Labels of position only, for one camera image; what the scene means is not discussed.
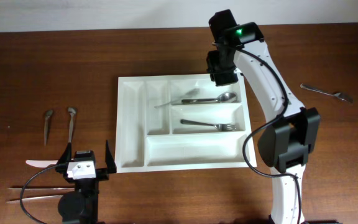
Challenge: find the left black cable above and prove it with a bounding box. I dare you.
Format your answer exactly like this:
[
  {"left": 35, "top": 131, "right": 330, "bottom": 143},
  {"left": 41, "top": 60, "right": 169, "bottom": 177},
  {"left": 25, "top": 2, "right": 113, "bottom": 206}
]
[{"left": 19, "top": 163, "right": 68, "bottom": 224}]

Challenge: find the steel fork in tray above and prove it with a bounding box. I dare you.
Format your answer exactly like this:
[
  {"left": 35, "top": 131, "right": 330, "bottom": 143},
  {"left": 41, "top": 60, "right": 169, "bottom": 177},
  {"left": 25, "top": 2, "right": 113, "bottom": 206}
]
[{"left": 180, "top": 119, "right": 237, "bottom": 131}]

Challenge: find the steel fork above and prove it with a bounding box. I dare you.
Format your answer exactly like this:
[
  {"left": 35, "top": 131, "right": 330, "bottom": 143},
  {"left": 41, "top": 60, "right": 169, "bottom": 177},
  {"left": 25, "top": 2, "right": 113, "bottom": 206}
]
[
  {"left": 180, "top": 119, "right": 237, "bottom": 131},
  {"left": 300, "top": 83, "right": 354, "bottom": 104}
]

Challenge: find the right black cable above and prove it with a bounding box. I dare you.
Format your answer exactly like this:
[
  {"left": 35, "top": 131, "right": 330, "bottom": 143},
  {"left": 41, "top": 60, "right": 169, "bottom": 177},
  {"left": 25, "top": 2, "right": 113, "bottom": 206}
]
[{"left": 242, "top": 43, "right": 303, "bottom": 224}]

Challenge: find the small steel teaspoon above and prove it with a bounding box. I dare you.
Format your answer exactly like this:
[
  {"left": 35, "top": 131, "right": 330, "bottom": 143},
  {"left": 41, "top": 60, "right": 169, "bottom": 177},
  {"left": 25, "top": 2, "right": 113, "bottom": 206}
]
[
  {"left": 44, "top": 110, "right": 53, "bottom": 146},
  {"left": 68, "top": 107, "right": 77, "bottom": 143}
]

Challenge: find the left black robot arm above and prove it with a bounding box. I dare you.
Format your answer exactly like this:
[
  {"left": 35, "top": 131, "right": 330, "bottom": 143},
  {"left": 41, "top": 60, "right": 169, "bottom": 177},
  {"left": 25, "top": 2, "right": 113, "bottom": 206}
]
[{"left": 55, "top": 142, "right": 117, "bottom": 224}]

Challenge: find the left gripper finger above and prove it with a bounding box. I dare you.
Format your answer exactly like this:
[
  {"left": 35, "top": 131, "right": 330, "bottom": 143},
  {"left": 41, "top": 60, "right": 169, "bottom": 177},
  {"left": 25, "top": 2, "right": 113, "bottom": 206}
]
[
  {"left": 57, "top": 142, "right": 71, "bottom": 164},
  {"left": 105, "top": 140, "right": 117, "bottom": 173}
]

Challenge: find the small steel teaspoon right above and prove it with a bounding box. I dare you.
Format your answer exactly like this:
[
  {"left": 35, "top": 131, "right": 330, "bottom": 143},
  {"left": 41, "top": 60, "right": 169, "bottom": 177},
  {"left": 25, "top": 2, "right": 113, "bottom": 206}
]
[{"left": 68, "top": 107, "right": 77, "bottom": 143}]

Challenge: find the small steel teaspoon left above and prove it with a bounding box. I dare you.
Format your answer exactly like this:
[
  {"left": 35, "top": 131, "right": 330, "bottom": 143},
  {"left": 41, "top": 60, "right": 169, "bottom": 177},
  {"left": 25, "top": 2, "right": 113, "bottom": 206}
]
[{"left": 44, "top": 110, "right": 53, "bottom": 146}]

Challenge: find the black cable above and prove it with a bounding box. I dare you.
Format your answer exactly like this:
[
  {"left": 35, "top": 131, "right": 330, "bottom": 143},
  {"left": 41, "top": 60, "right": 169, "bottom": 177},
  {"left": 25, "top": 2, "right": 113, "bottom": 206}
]
[
  {"left": 19, "top": 163, "right": 68, "bottom": 224},
  {"left": 242, "top": 43, "right": 303, "bottom": 224}
]

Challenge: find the white plastic knife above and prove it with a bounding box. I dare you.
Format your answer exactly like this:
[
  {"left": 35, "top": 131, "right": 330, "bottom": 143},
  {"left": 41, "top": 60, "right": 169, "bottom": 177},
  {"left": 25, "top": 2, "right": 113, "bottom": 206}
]
[{"left": 25, "top": 160, "right": 58, "bottom": 168}]

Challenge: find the steel spoon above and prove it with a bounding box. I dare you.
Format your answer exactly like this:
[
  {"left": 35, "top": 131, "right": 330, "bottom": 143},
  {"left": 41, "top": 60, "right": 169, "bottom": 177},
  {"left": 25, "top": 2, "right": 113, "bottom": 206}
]
[
  {"left": 154, "top": 88, "right": 201, "bottom": 109},
  {"left": 181, "top": 92, "right": 237, "bottom": 105}
]

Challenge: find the white plastic cutlery tray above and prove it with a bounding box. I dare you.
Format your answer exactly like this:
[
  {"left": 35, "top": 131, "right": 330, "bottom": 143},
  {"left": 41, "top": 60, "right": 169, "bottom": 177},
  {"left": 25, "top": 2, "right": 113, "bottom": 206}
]
[{"left": 115, "top": 74, "right": 257, "bottom": 173}]

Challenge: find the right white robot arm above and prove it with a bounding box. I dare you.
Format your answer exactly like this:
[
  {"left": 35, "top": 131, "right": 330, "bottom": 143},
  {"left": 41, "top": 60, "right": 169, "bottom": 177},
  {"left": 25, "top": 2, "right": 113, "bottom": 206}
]
[{"left": 206, "top": 9, "right": 321, "bottom": 223}]

